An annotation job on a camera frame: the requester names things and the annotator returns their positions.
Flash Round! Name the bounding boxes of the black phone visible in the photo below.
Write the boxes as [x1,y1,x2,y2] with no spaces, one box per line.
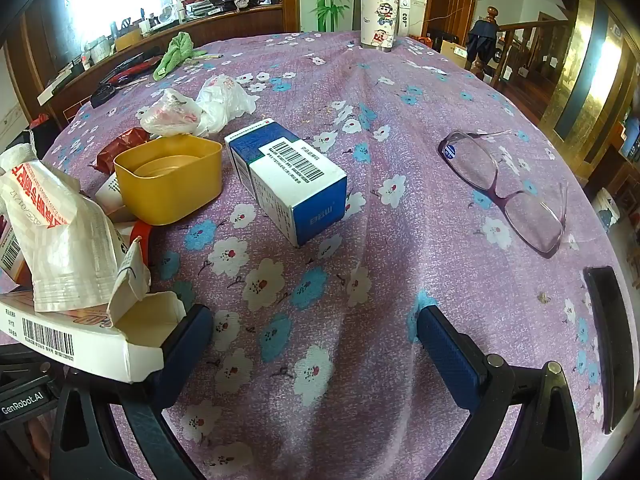
[583,265,636,435]

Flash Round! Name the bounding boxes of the plastic bag red print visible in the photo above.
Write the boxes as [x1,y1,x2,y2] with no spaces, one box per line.
[139,88,204,137]

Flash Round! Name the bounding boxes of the white cartoon print cup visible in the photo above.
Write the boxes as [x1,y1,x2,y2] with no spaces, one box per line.
[357,0,404,51]

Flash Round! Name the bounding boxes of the wooden stair railing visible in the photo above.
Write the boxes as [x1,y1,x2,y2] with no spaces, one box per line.
[469,5,572,87]

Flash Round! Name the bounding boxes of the yellow plastic container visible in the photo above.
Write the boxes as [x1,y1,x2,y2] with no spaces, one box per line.
[113,135,224,225]

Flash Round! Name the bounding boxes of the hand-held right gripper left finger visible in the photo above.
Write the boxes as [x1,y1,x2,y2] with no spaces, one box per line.
[50,304,215,480]

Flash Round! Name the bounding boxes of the torn red white packet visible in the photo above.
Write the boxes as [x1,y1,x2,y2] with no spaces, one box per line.
[114,220,154,273]

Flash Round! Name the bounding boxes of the orange cardboard box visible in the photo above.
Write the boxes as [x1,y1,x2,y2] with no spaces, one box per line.
[0,226,29,281]

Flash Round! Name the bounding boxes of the red brown snack packet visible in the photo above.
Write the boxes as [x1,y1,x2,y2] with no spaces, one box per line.
[96,127,151,174]

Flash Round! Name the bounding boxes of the purple floral tablecloth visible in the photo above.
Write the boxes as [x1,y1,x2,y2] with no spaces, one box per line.
[37,30,631,480]

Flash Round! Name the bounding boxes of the crumpled white plastic bag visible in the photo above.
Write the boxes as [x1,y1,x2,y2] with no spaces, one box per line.
[195,73,259,136]

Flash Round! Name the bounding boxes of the wooden door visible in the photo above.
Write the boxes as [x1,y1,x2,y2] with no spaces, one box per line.
[422,0,481,44]

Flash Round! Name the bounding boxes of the blue white medicine box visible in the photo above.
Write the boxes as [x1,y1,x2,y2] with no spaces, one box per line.
[224,119,348,248]

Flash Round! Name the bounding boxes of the crumpled white paper packet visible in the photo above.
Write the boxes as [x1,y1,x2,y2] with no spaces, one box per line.
[0,143,152,314]

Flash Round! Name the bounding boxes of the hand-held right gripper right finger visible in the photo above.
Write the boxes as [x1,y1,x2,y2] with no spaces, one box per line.
[416,305,583,480]

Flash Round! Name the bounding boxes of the green cloth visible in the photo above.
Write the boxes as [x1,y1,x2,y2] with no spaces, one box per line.
[152,31,206,81]

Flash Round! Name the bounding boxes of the white cardboard box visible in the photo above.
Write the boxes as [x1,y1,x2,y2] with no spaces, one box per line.
[0,287,187,385]

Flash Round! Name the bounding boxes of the purple frame eyeglasses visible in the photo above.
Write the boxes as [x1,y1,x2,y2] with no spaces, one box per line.
[438,129,569,260]

